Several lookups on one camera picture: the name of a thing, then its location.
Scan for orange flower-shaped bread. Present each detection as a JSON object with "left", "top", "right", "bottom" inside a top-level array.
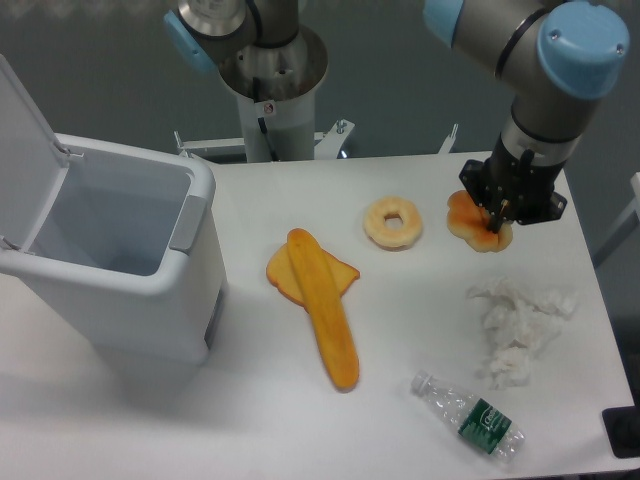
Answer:
[{"left": 446, "top": 190, "right": 513, "bottom": 253}]

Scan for pale ring donut bread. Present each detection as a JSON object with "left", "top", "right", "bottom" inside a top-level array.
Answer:
[{"left": 363, "top": 196, "right": 423, "bottom": 250}]

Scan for white metal table frame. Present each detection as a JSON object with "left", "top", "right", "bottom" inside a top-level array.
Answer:
[{"left": 173, "top": 118, "right": 461, "bottom": 162}]

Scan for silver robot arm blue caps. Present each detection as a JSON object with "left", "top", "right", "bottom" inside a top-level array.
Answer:
[{"left": 164, "top": 1, "right": 630, "bottom": 232}]

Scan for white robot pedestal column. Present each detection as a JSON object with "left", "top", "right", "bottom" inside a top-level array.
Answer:
[{"left": 216, "top": 24, "right": 330, "bottom": 164}]

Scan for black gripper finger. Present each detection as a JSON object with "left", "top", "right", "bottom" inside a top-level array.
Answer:
[{"left": 487, "top": 199, "right": 510, "bottom": 233}]

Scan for black device at table edge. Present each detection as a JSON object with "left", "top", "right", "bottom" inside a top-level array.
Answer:
[{"left": 602, "top": 406, "right": 639, "bottom": 459}]

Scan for white trash can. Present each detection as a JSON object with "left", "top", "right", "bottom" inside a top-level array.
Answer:
[{"left": 1, "top": 63, "right": 227, "bottom": 364}]

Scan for crumpled white tissue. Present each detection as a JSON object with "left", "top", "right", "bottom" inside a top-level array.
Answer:
[{"left": 466, "top": 277, "right": 578, "bottom": 390}]

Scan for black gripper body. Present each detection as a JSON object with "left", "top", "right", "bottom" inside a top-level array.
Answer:
[{"left": 459, "top": 133, "right": 568, "bottom": 225}]

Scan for clear plastic bottle green label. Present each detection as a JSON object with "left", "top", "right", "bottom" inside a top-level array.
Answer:
[{"left": 411, "top": 371, "right": 525, "bottom": 463}]

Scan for long orange baguette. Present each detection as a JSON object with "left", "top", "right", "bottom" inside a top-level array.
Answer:
[{"left": 287, "top": 228, "right": 360, "bottom": 392}]

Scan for orange toast slice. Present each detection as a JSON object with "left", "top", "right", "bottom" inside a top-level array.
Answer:
[{"left": 266, "top": 245, "right": 360, "bottom": 308}]

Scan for white frame part right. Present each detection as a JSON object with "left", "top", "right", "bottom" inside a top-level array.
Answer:
[{"left": 591, "top": 172, "right": 639, "bottom": 268}]

